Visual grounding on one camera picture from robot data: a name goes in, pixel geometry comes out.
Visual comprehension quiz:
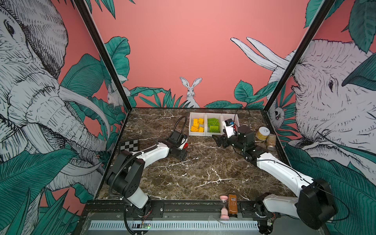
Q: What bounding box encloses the green lego brick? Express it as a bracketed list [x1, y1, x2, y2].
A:
[208, 118, 220, 126]
[209, 125, 221, 133]

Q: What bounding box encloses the white three-compartment bin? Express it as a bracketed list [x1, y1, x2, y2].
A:
[189, 112, 240, 137]

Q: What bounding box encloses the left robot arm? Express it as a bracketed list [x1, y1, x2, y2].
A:
[105, 131, 188, 209]

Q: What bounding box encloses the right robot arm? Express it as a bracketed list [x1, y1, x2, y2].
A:
[213, 118, 338, 234]

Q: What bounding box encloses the brown spice jar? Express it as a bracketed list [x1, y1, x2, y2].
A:
[266, 134, 277, 151]

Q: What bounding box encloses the checkerboard calibration plate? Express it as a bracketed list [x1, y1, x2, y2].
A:
[119, 139, 139, 152]

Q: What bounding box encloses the pink hourglass timer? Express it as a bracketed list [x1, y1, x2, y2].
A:
[220, 195, 230, 220]

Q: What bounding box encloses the white perforated rail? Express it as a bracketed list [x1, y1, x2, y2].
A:
[88, 220, 259, 231]

